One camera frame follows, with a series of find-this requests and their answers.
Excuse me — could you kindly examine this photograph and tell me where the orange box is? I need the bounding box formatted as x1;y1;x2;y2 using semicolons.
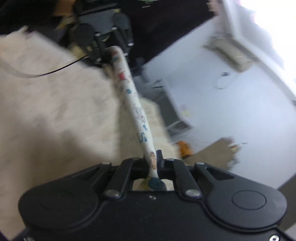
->
177;141;192;159

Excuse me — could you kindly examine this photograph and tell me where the cream animal-print garment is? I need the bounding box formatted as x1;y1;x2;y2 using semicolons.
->
102;46;167;191

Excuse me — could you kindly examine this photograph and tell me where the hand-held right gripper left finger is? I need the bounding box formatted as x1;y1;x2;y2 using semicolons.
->
76;158;149;200

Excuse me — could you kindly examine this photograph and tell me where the white air conditioner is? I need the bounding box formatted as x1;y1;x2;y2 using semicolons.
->
205;38;257;71

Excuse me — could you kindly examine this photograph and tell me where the cream fleece blanket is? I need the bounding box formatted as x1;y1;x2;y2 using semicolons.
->
0;27;181;239

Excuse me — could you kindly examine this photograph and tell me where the black plastic chair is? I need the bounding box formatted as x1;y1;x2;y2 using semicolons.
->
131;58;151;77

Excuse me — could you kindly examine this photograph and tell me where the white framed window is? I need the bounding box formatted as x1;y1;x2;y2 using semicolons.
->
222;0;296;93

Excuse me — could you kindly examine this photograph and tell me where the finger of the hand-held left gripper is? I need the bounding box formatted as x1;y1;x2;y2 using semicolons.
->
89;34;113;68
114;29;135;61

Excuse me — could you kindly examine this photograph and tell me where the black cable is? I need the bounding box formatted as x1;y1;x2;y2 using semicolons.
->
0;54;90;78

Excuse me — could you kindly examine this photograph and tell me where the person's left forearm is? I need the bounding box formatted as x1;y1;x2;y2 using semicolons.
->
52;0;78;16

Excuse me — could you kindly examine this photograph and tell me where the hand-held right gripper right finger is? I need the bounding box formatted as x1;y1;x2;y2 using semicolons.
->
157;150;234;200

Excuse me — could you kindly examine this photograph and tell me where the brown cardboard box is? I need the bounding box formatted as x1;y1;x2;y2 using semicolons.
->
185;137;238;172

